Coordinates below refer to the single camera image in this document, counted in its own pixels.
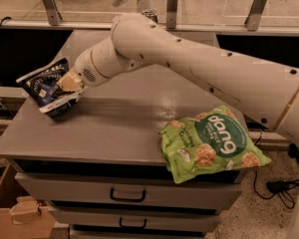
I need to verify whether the black top drawer handle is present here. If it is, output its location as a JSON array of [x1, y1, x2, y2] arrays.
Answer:
[[110, 187, 147, 203]]

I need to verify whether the green dang chip bag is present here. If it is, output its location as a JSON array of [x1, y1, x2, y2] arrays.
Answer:
[[159, 106, 271, 184]]

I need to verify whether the right metal window bracket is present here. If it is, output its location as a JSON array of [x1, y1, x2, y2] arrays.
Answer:
[[244, 0, 268, 31]]

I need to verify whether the silver redbull can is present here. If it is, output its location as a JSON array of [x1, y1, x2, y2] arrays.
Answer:
[[142, 9, 158, 23]]

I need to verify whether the middle metal window bracket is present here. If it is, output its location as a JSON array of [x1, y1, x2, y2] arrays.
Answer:
[[166, 0, 178, 29]]

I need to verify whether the metal window bracket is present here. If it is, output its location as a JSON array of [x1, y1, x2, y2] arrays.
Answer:
[[42, 0, 62, 26], [244, 0, 268, 31], [166, 0, 178, 29]]

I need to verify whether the black drawer handle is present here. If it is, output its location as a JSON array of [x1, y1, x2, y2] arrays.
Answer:
[[110, 187, 147, 203], [119, 217, 148, 229]]

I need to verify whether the left metal window bracket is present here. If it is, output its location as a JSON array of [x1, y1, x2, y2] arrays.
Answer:
[[42, 0, 62, 26]]

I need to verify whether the brown cardboard box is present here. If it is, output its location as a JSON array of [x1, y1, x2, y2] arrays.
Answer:
[[0, 165, 55, 239]]

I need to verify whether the grey drawer cabinet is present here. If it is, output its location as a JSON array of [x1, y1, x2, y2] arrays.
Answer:
[[0, 29, 248, 239]]

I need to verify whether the blue potato chip bag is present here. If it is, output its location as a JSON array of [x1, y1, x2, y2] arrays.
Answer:
[[16, 58, 82, 118]]

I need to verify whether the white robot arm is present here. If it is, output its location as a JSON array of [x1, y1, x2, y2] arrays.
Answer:
[[58, 14, 299, 146]]

